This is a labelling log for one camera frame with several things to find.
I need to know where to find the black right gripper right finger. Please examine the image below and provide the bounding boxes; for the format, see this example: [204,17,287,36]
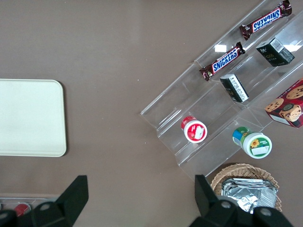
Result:
[189,174,240,227]

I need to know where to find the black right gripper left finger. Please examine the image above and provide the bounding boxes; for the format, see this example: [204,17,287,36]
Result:
[32,175,89,227]

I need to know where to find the light wicker basket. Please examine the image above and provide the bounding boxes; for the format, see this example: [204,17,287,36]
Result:
[210,162,283,213]

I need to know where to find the cream rectangular serving tray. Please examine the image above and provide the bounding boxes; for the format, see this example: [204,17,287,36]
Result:
[0,79,67,158]

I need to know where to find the clear acrylic bottle rack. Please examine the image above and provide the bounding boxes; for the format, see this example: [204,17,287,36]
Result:
[0,194,59,213]

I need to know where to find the silver foil packets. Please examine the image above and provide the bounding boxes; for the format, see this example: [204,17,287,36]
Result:
[221,177,278,215]

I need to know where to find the red lidded snack cup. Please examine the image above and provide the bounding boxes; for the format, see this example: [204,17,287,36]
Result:
[180,115,208,144]

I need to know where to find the green lidded snack cup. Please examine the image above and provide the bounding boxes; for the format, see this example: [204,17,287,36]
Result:
[232,126,273,159]

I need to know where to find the clear acrylic stepped shelf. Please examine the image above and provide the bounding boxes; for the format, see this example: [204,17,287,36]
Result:
[140,0,303,179]

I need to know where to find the dark green small box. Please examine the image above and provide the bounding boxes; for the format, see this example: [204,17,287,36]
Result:
[219,73,250,104]
[255,37,296,68]

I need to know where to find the red chocolate chip cookie box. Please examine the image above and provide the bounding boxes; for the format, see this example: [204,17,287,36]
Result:
[264,78,303,129]

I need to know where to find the Snickers chocolate bar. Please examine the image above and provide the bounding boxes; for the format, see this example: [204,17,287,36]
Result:
[198,42,246,82]
[239,0,293,42]

